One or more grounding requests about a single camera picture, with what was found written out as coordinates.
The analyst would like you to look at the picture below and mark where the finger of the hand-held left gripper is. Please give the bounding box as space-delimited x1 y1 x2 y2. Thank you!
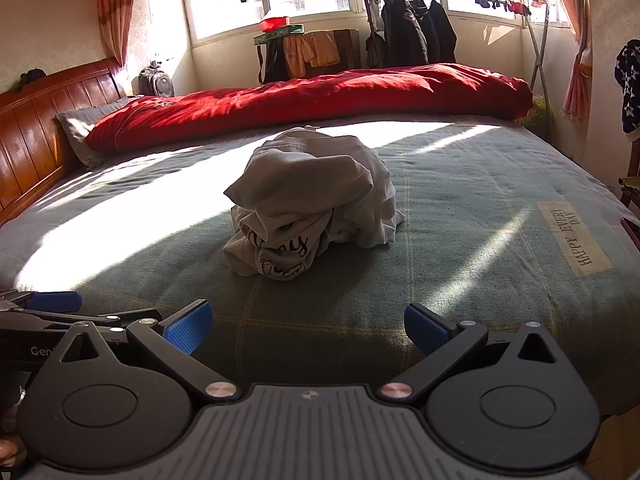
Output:
0 289 83 313
15 308 163 334

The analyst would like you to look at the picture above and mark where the grey pillow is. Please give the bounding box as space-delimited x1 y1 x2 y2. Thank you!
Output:
56 96 146 168

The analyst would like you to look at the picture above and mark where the orange cloth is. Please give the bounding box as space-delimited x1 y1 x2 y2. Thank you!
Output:
283 30 341 78

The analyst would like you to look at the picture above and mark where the row of small hanging socks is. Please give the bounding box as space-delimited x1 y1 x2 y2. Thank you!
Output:
475 0 547 17

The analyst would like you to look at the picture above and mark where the wooden chair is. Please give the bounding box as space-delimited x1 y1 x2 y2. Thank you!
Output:
617 140 640 211

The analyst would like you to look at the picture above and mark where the brown wooden headboard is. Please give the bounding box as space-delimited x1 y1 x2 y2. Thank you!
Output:
0 57 128 226

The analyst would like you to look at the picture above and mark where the person's left hand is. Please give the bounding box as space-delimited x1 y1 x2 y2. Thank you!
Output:
0 405 26 468

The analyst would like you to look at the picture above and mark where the red duvet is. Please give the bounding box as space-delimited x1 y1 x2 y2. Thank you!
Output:
86 62 534 153

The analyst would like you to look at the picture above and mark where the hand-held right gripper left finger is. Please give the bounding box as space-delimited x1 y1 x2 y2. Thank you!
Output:
59 299 244 403

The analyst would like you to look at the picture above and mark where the black jacket with round badge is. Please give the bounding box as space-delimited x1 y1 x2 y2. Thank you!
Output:
381 0 430 67

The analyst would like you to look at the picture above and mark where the yellow-green bag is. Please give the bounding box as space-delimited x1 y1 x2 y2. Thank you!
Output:
520 95 554 136

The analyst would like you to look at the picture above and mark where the metal clothes drying rack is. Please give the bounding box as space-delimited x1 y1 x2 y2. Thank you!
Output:
355 0 558 92

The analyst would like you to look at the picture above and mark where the white printed t-shirt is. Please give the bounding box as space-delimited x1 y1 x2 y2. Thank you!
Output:
223 126 406 281

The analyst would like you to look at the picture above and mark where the green-edged small table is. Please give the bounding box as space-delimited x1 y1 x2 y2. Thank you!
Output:
253 24 305 47

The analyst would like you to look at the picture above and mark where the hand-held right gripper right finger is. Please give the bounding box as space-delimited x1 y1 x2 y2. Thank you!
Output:
378 302 558 406

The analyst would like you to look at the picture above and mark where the grey backpack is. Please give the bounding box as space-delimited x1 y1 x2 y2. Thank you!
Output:
137 60 176 97

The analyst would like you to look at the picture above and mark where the dark star-printed garment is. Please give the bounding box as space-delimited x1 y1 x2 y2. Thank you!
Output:
615 39 640 142

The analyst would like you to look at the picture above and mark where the orange-pink curtain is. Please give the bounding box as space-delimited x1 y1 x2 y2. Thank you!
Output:
96 0 140 68
547 0 593 121

